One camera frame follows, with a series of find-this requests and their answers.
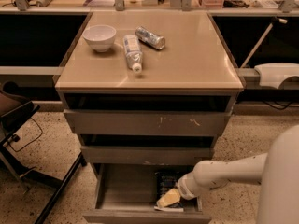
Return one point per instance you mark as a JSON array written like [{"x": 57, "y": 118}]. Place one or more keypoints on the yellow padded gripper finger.
[{"x": 170, "y": 200}]

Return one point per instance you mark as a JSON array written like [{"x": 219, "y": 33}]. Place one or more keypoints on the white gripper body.
[{"x": 186, "y": 187}]

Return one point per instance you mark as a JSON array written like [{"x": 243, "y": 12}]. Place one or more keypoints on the blue chip bag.
[{"x": 165, "y": 182}]

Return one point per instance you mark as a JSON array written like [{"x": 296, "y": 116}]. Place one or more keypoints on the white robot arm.
[{"x": 276, "y": 171}]

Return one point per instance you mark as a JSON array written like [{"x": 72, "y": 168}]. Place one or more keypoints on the open bottom drawer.
[{"x": 126, "y": 194}]

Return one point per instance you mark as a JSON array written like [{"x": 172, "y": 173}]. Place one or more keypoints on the middle drawer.
[{"x": 146, "y": 155}]

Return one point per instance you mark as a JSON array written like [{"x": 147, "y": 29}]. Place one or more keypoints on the grey drawer cabinet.
[{"x": 192, "y": 73}]

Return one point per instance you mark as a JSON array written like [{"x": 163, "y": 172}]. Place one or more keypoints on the top drawer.
[{"x": 152, "y": 123}]

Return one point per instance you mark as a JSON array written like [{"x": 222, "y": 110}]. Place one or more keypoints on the white plastic housing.
[{"x": 274, "y": 74}]

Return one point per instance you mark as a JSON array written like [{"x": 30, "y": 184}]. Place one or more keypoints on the silver drink can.
[{"x": 150, "y": 38}]

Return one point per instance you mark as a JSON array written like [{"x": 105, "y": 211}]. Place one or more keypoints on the clear plastic water bottle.
[{"x": 133, "y": 53}]

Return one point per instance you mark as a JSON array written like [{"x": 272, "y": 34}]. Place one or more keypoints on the white bowl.
[{"x": 100, "y": 38}]

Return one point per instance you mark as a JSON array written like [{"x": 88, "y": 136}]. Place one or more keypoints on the dark items on right shelf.
[{"x": 235, "y": 4}]

